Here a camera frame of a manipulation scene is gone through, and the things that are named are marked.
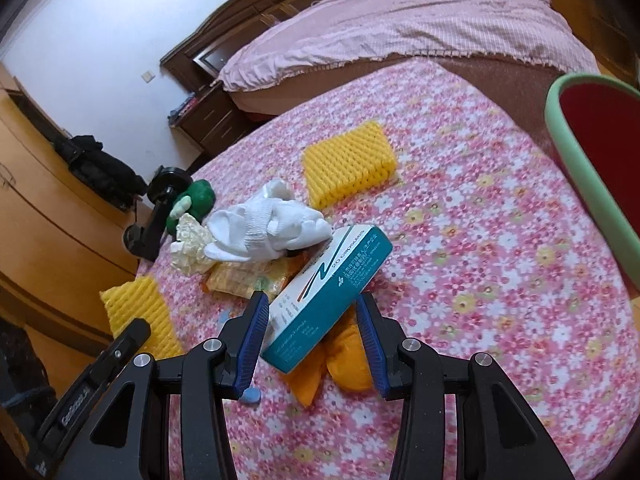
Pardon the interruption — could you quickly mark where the teal white medicine box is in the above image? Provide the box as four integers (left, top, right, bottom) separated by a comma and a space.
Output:
262, 224, 393, 374

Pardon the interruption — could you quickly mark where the wooden wardrobe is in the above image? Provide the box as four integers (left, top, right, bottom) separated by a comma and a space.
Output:
1, 70, 138, 393

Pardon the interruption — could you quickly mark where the pink floral tablecloth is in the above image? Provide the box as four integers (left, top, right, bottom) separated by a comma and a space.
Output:
138, 58, 639, 479

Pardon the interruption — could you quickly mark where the crumpled cream paper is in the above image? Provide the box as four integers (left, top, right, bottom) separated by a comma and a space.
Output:
169, 214, 215, 276

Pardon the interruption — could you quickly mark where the orange snack packet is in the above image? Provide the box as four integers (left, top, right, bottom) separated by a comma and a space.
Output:
203, 252, 309, 301

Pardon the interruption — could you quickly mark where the black jacket hanging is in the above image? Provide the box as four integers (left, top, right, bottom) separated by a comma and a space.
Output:
53, 136, 148, 211

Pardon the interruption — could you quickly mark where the green clover shaped toy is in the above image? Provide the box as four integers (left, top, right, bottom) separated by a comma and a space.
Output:
166, 180, 216, 237

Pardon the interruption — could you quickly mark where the white sock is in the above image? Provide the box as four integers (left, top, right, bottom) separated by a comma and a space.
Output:
204, 179, 332, 263

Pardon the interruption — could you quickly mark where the dark wooden nightstand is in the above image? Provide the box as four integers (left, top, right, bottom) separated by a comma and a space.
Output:
169, 82, 252, 157

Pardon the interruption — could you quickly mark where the yellow foam net pad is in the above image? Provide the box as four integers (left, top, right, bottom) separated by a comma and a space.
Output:
302, 122, 397, 210

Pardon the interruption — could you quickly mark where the red bin green rim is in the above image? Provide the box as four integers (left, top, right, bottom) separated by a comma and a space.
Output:
544, 74, 639, 286

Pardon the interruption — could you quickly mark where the dark wooden headboard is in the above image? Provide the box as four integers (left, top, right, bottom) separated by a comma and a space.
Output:
160, 0, 321, 92

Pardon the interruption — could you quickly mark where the pink striped bed quilt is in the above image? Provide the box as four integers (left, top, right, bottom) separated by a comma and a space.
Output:
218, 0, 600, 94

